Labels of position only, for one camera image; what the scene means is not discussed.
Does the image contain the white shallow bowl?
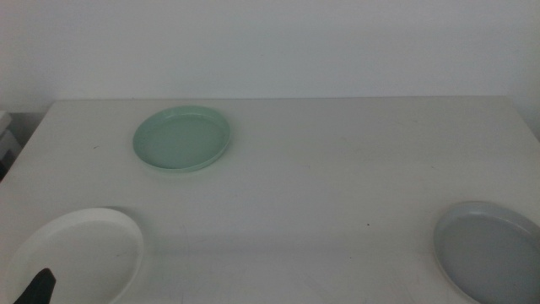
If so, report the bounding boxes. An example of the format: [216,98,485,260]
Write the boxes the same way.
[3,207,145,304]

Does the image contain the mint green shallow bowl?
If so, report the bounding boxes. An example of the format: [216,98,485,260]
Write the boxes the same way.
[132,105,232,173]

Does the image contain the grey shallow bowl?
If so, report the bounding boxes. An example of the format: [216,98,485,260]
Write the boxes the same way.
[433,200,540,304]

